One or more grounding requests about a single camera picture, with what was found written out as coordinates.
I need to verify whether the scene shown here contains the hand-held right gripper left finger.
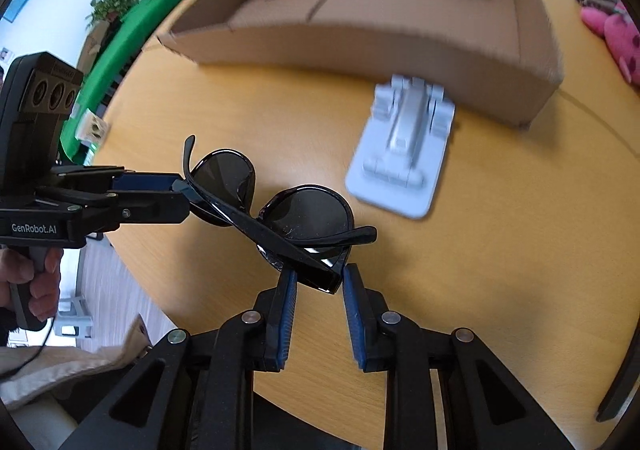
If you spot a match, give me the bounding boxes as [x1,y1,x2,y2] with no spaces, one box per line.
[60,269,300,450]

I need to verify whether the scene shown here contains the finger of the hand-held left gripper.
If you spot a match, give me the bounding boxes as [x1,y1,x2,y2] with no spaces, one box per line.
[47,165,188,195]
[35,187,192,237]

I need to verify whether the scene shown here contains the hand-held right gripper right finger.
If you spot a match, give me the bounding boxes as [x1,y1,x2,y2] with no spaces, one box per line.
[343,263,576,450]

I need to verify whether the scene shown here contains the black sunglasses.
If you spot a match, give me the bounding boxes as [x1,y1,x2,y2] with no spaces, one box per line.
[182,135,378,295]

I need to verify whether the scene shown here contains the white folding phone stand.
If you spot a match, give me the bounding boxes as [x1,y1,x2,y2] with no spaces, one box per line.
[345,74,457,221]

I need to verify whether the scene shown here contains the brown cardboard box tray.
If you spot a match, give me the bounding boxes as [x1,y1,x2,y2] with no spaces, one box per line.
[157,0,565,127]

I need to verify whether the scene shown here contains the person's left hand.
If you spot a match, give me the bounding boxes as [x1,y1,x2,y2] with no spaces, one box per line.
[0,247,65,325]

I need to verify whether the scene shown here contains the white green small box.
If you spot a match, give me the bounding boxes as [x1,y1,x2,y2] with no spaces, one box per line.
[75,108,110,143]

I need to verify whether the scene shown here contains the small brown carton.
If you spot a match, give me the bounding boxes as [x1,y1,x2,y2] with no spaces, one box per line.
[80,20,118,75]

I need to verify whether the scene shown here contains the white stool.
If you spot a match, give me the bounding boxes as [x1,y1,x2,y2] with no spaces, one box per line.
[55,292,93,338]

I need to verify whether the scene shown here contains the green cloth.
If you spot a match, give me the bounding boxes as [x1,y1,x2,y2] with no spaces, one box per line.
[59,0,223,165]

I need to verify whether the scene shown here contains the small green potted plant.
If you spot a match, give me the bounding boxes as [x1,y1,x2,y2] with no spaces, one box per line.
[86,0,136,28]

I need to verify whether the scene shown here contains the beige cloth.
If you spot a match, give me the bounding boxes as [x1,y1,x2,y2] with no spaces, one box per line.
[0,315,153,411]

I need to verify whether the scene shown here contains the black chair armrest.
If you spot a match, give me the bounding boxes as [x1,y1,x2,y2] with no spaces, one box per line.
[595,345,640,423]

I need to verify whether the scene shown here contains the pink plush toy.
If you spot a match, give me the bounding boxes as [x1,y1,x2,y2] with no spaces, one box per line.
[580,0,640,85]

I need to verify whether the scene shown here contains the black cable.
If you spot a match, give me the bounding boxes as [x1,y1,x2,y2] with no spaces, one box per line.
[0,330,51,381]

